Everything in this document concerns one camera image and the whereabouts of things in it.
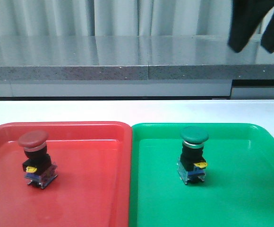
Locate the green mushroom push button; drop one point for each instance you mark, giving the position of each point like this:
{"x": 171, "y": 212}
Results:
{"x": 191, "y": 163}

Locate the red mushroom push button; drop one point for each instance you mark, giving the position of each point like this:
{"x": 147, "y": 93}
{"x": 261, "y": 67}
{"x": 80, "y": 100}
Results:
{"x": 38, "y": 168}

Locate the green plastic tray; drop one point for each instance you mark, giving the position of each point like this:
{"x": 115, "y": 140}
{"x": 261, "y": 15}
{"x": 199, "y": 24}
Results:
{"x": 238, "y": 190}

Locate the red plastic tray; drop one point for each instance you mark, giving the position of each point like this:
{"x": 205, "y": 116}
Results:
{"x": 92, "y": 186}

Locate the grey speckled stone counter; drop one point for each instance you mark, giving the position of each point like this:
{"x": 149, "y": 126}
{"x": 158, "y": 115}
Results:
{"x": 133, "y": 67}

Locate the white pleated curtain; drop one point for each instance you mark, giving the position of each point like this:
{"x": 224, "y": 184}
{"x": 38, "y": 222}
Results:
{"x": 115, "y": 17}

